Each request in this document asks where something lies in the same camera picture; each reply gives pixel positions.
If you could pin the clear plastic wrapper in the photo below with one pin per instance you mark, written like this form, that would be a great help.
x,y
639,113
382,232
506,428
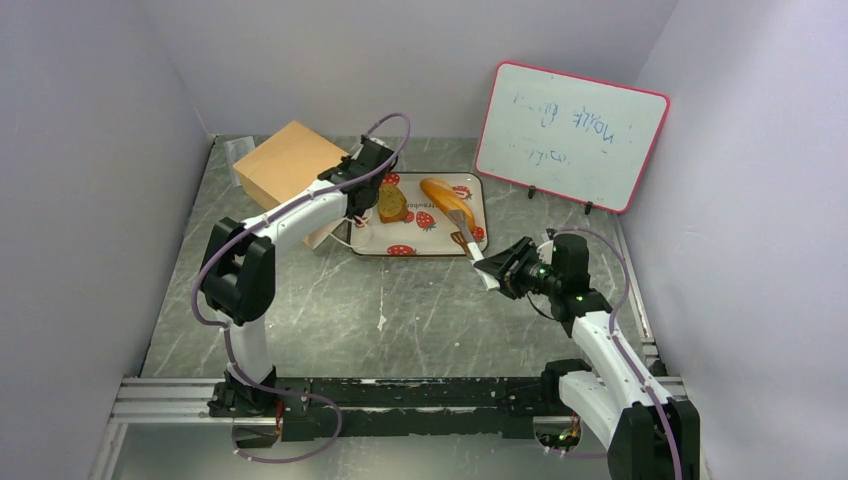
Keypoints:
x,y
235,150

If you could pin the pink framed whiteboard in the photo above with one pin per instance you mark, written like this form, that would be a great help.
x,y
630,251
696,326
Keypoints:
x,y
582,139

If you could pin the strawberry pattern tray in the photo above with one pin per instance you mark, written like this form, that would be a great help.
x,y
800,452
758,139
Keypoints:
x,y
425,231

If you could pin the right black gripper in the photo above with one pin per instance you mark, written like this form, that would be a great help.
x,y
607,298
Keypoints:
x,y
500,264

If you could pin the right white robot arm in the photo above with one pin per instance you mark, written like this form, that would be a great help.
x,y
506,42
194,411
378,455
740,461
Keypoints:
x,y
646,432

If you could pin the long orange fake baguette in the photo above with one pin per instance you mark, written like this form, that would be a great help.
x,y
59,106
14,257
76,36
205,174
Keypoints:
x,y
445,198

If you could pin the brown paper bag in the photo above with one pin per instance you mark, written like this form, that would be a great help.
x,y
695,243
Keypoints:
x,y
280,169

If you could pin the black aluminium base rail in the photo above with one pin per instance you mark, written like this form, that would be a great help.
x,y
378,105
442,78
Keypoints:
x,y
512,407

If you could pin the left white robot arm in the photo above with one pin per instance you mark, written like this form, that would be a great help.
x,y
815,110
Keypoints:
x,y
236,284

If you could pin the fake orange bread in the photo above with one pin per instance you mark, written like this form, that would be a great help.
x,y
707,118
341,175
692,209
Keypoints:
x,y
392,204

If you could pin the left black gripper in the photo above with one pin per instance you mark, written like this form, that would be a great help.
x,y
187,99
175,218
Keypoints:
x,y
347,163

